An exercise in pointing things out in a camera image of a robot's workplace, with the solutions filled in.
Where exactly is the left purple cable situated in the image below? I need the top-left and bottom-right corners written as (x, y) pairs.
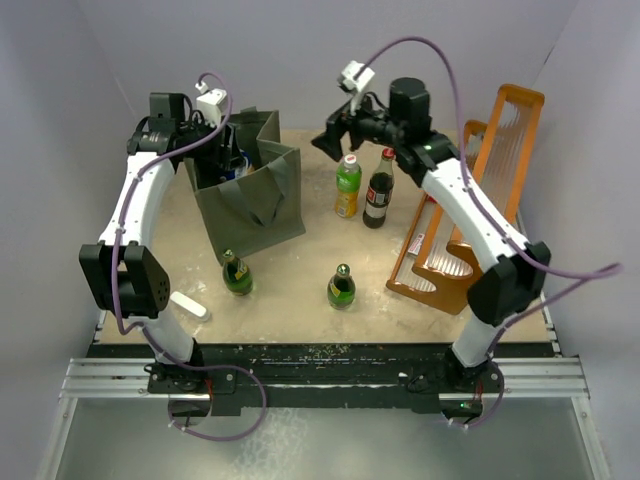
top-left (111, 72), bottom-right (269, 443)

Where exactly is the blue juice carton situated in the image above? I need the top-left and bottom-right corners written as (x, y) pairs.
top-left (219, 150), bottom-right (254, 182)

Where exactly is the green glass bottle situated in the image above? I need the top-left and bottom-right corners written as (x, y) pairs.
top-left (222, 249), bottom-right (253, 296)
top-left (327, 263), bottom-right (356, 310)

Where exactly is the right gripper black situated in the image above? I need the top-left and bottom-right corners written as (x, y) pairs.
top-left (311, 86), bottom-right (404, 163)

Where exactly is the cola glass bottle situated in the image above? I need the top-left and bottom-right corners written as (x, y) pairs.
top-left (363, 147), bottom-right (395, 229)

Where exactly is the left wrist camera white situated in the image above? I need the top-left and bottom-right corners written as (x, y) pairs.
top-left (195, 81), bottom-right (229, 128)

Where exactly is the white flat bar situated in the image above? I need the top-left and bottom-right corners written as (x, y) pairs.
top-left (169, 291), bottom-right (210, 322)

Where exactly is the white red label card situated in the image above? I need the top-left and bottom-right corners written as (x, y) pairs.
top-left (407, 233), bottom-right (425, 255)

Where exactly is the right green glass bottle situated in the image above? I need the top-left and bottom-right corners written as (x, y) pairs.
top-left (327, 263), bottom-right (356, 310)

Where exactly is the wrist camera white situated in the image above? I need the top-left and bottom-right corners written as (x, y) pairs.
top-left (195, 81), bottom-right (229, 128)
top-left (338, 60), bottom-right (375, 115)

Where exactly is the green canvas bag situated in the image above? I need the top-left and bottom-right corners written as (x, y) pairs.
top-left (185, 108), bottom-right (306, 261)

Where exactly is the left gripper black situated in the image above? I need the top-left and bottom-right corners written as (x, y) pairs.
top-left (177, 113), bottom-right (245, 170)

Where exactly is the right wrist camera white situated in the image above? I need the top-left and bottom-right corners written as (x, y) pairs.
top-left (338, 60), bottom-right (375, 115)

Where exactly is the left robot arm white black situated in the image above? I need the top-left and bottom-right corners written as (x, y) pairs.
top-left (79, 82), bottom-right (232, 392)

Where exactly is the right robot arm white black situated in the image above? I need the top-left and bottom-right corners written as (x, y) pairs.
top-left (312, 77), bottom-right (551, 391)

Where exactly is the left green glass bottle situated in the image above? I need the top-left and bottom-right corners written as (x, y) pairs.
top-left (222, 249), bottom-right (253, 296)

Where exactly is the orange wooden rack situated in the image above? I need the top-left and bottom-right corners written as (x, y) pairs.
top-left (386, 84), bottom-right (545, 315)

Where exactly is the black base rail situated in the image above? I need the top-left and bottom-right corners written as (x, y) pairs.
top-left (87, 342), bottom-right (554, 418)

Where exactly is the green orange juice bottle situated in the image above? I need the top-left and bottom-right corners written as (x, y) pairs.
top-left (335, 154), bottom-right (362, 218)

